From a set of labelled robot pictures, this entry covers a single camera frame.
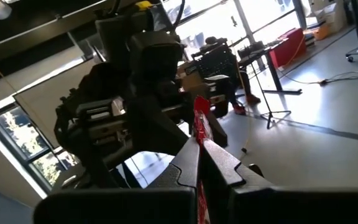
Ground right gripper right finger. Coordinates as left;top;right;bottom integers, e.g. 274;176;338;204
202;138;358;224

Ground yellow floor cable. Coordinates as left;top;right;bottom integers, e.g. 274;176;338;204
230;43;256;153

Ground stacked white boxes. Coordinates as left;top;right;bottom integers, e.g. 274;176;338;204
309;0;346;41

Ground person's foot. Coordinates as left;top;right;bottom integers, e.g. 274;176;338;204
232;104;247;116
246;94;262;106

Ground red KitKat pack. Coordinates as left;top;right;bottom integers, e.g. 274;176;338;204
192;95;214;224

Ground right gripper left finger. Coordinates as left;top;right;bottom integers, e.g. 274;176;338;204
32;136;201;224

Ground yellow gripper tag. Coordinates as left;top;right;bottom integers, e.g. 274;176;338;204
134;0;154;11

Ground black floor cables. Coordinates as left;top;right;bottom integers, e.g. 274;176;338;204
277;63;358;87

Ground person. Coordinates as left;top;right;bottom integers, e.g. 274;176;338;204
194;36;262;116

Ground cardboard box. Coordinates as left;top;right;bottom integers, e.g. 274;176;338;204
178;62;211;94

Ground black mesh office chair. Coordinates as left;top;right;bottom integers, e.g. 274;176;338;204
191;45;242;119

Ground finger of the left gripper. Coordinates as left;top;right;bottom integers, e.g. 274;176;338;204
126;95;190;156
206;110;229;149

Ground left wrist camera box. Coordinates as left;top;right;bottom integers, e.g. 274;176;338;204
128;30;185;83

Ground black tripod stand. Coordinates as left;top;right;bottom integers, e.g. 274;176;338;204
249;60;292;130

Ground black desk red panel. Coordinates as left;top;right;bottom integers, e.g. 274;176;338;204
236;27;308;96

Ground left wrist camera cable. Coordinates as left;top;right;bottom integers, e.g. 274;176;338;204
169;0;186;32

